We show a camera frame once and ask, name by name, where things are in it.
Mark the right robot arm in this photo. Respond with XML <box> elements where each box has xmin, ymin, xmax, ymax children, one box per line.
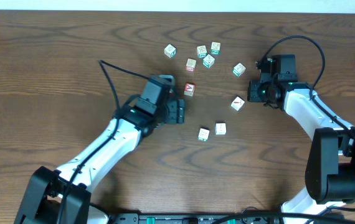
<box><xmin>247</xmin><ymin>78</ymin><xmax>355</xmax><ymax>223</ymax></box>

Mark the red letter A block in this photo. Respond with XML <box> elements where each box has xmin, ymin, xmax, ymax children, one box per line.
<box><xmin>184</xmin><ymin>83</ymin><xmax>196</xmax><ymax>96</ymax></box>

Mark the wooden block red drawing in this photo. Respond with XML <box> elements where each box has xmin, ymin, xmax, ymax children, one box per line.
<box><xmin>230</xmin><ymin>96</ymin><xmax>245</xmax><ymax>111</ymax></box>

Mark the wooden block green number two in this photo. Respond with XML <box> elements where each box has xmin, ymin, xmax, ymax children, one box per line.
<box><xmin>211</xmin><ymin>42</ymin><xmax>220</xmax><ymax>55</ymax></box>

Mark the wooden block green X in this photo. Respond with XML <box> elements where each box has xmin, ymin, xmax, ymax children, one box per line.
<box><xmin>202</xmin><ymin>54</ymin><xmax>215</xmax><ymax>68</ymax></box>

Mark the wooden block green bottom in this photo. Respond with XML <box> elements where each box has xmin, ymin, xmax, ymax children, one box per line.
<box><xmin>197</xmin><ymin>128</ymin><xmax>210</xmax><ymax>142</ymax></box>

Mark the wooden block blue H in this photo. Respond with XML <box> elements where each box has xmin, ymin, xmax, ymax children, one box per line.
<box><xmin>215</xmin><ymin>123</ymin><xmax>227</xmax><ymax>135</ymax></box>

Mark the right black cable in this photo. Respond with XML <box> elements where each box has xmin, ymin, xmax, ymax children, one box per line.
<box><xmin>211</xmin><ymin>35</ymin><xmax>355</xmax><ymax>224</ymax></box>

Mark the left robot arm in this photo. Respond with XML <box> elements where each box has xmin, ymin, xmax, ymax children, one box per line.
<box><xmin>14</xmin><ymin>95</ymin><xmax>185</xmax><ymax>223</ymax></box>

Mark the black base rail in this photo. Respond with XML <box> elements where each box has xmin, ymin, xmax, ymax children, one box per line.
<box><xmin>107</xmin><ymin>212</ymin><xmax>345</xmax><ymax>224</ymax></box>

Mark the wooden block red bottom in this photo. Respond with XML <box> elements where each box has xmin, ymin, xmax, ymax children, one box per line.
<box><xmin>186</xmin><ymin>58</ymin><xmax>197</xmax><ymax>72</ymax></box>

